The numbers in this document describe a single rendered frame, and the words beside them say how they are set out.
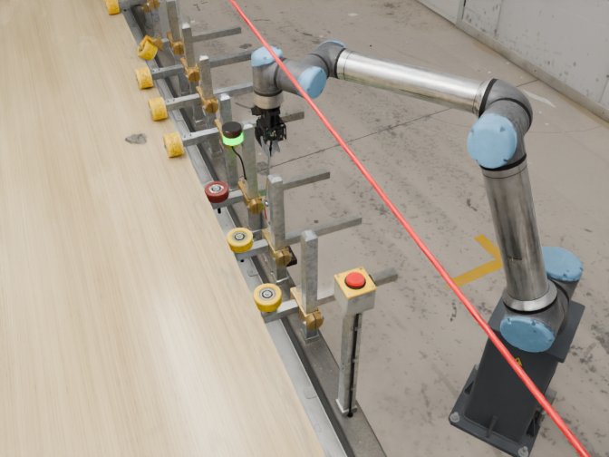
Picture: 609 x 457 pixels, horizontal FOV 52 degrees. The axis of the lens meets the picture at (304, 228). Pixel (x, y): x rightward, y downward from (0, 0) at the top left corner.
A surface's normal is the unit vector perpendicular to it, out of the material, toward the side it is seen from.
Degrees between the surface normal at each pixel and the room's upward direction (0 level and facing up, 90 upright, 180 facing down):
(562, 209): 0
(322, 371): 0
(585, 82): 90
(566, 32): 90
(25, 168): 0
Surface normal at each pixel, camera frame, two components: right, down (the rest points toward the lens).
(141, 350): -0.01, -0.73
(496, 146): -0.57, 0.47
